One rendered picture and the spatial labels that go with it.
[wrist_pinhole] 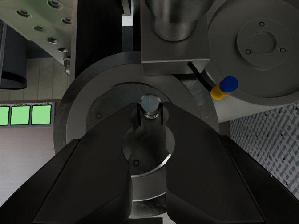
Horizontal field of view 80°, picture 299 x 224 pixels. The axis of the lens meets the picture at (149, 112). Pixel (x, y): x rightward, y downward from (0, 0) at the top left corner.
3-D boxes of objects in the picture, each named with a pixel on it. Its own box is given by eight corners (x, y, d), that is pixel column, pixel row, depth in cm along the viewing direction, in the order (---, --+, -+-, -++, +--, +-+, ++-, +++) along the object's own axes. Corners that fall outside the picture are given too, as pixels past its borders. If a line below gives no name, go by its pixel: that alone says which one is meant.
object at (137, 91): (64, 121, 14) (137, 62, 15) (75, 123, 16) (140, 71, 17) (123, 199, 13) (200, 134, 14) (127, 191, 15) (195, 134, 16)
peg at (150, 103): (137, 94, 11) (159, 90, 11) (141, 103, 14) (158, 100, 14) (141, 116, 11) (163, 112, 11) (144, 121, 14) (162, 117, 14)
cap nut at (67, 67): (73, 57, 50) (73, 73, 49) (79, 63, 54) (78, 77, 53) (60, 58, 50) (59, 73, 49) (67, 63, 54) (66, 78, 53)
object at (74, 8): (80, -74, 20) (74, 87, 17) (122, 40, 43) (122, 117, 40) (76, -74, 20) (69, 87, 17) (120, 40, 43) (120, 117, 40)
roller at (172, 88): (194, 57, 16) (211, 196, 14) (171, 107, 41) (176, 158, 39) (64, 69, 16) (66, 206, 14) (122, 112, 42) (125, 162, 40)
